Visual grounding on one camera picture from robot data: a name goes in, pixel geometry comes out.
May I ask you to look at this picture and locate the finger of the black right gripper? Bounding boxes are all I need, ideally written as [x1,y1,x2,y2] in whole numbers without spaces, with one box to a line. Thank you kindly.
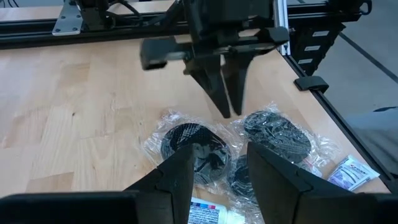
[221,52,256,117]
[182,55,233,119]

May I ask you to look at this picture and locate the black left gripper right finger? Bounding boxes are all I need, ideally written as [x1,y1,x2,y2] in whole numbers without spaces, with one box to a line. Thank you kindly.
[246,141,374,224]

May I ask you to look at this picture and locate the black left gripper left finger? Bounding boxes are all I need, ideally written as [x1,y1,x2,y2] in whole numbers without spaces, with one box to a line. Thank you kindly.
[124,142,196,224]

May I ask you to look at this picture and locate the white purple toothpaste tube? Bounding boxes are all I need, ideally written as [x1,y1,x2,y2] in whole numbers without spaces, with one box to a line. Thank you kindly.
[327,154,381,192]
[187,197,248,224]

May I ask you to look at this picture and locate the clear plastic bag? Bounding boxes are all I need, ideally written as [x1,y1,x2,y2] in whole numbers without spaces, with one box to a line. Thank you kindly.
[141,108,244,195]

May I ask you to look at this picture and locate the silver aluminium extrusion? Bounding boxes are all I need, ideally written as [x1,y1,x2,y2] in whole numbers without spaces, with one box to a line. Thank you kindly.
[272,0,292,56]

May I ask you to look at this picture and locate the black table clamp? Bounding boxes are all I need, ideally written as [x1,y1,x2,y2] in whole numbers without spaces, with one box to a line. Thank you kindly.
[294,75,330,93]

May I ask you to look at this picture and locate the black part with white labels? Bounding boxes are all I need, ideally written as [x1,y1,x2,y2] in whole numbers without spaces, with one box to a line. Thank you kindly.
[289,21,346,77]

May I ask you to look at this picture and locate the silver mounting bracket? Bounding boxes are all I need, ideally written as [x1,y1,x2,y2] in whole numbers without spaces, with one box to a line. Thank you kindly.
[52,0,83,37]

